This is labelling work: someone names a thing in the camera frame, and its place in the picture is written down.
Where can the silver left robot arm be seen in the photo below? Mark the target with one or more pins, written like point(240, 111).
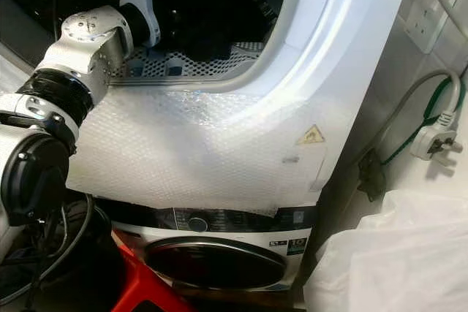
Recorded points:
point(91, 49)

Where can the white washing machine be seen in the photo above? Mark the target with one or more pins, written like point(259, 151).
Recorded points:
point(128, 237)

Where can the perforated metal lint filter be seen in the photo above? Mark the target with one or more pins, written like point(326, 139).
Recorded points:
point(190, 68)

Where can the clear bubble wrap sheet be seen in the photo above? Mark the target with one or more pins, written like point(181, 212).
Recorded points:
point(190, 155)

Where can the yellow triangle warning sticker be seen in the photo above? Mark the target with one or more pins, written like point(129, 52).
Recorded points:
point(311, 135)

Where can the white tumble dryer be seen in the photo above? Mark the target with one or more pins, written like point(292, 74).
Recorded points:
point(358, 42)

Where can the black washer control knob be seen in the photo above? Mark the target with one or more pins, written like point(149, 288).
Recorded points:
point(197, 224)

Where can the dark round washer door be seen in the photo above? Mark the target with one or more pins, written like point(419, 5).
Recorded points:
point(219, 262)

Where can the green warranty label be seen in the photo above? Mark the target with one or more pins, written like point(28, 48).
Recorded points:
point(297, 245)

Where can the red plastic stool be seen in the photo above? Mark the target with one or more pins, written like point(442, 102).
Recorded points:
point(139, 286)

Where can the white power plug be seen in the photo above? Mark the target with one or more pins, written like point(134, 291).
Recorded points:
point(437, 140)

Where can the white plastic bag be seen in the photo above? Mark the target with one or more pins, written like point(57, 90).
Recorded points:
point(395, 253)

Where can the black wall bracket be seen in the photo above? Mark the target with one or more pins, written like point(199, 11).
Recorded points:
point(371, 174)

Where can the white wall socket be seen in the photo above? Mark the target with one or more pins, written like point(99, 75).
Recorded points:
point(425, 20)

